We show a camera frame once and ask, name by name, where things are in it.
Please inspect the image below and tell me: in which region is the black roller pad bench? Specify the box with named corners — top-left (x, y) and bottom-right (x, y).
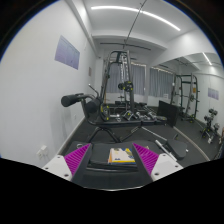
top-left (61, 93), bottom-right (167, 143)

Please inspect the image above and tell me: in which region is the black plyo box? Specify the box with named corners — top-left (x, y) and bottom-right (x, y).
top-left (157, 101), bottom-right (179, 127)

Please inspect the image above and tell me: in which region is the ceiling light strip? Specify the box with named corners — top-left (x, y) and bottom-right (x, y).
top-left (90, 5), bottom-right (182, 32)

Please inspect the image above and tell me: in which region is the grey window curtain right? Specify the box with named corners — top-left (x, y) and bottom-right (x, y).
top-left (149, 68), bottom-right (173, 97)

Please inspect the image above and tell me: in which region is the grey window curtain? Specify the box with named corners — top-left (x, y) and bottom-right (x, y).
top-left (149, 68), bottom-right (173, 97)
top-left (106, 63), bottom-right (145, 95)

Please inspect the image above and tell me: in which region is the black multi gym machine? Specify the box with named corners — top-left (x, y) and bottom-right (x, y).
top-left (100, 50), bottom-right (135, 121)

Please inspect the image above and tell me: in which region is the silver barbell bar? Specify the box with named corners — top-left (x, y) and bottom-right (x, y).
top-left (141, 127), bottom-right (177, 162)

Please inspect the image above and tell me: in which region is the black power rack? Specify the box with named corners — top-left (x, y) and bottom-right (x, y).
top-left (170, 74), bottom-right (199, 123)

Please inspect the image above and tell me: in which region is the dumbbell rack stand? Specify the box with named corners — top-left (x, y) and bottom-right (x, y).
top-left (201, 109), bottom-right (220, 144)

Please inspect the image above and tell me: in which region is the grey window curtain left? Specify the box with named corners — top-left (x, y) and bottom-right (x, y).
top-left (106, 63), bottom-right (145, 95)

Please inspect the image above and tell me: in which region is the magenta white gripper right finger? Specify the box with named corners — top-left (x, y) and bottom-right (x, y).
top-left (132, 143), bottom-right (183, 181)

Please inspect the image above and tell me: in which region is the black padded weight bench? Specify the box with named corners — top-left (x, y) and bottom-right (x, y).
top-left (72, 142), bottom-right (152, 190)

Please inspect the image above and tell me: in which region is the white wall socket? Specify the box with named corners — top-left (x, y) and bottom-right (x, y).
top-left (36, 145), bottom-right (48, 159)

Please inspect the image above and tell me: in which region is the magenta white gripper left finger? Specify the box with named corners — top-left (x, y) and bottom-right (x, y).
top-left (43, 144), bottom-right (91, 181)

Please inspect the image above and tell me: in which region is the small purple wall poster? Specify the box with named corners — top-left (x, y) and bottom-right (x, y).
top-left (208, 88), bottom-right (219, 100)

